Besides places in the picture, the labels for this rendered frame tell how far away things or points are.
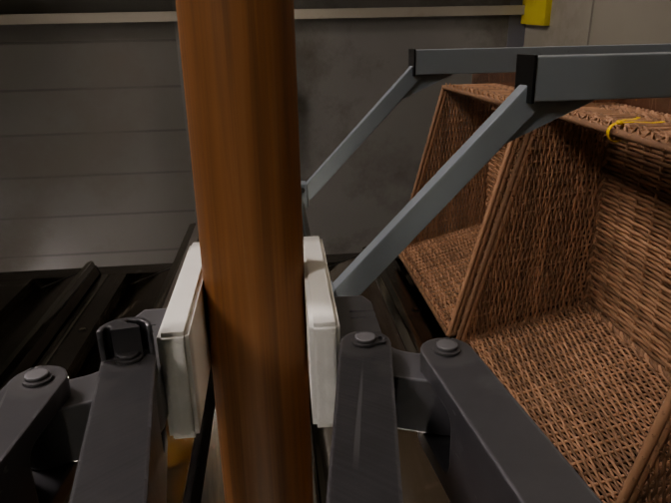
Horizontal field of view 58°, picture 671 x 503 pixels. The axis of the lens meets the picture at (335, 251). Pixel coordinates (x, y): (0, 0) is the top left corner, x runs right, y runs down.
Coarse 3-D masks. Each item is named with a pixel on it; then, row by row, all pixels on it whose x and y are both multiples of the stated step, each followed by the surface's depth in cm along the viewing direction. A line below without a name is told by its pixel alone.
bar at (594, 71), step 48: (480, 48) 101; (528, 48) 101; (576, 48) 102; (624, 48) 103; (384, 96) 103; (528, 96) 56; (576, 96) 56; (624, 96) 56; (480, 144) 57; (432, 192) 58; (384, 240) 60; (336, 288) 61
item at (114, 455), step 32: (128, 320) 14; (128, 352) 14; (96, 384) 13; (128, 384) 13; (96, 416) 12; (128, 416) 12; (96, 448) 11; (128, 448) 11; (160, 448) 13; (96, 480) 10; (128, 480) 10; (160, 480) 12
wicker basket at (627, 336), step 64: (576, 128) 108; (640, 128) 83; (512, 192) 111; (576, 192) 112; (640, 192) 101; (512, 256) 116; (576, 256) 117; (640, 256) 102; (576, 320) 116; (640, 320) 103; (512, 384) 104; (576, 384) 100; (640, 384) 96; (576, 448) 88; (640, 448) 85
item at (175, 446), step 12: (192, 240) 154; (180, 264) 137; (168, 300) 118; (168, 432) 94; (168, 444) 92; (180, 444) 98; (192, 444) 105; (168, 456) 91; (180, 456) 97; (168, 468) 90; (180, 468) 95; (168, 480) 88; (180, 480) 94; (168, 492) 87; (180, 492) 93
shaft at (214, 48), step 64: (192, 0) 14; (256, 0) 14; (192, 64) 15; (256, 64) 15; (192, 128) 16; (256, 128) 15; (256, 192) 16; (256, 256) 16; (256, 320) 17; (256, 384) 18; (256, 448) 18
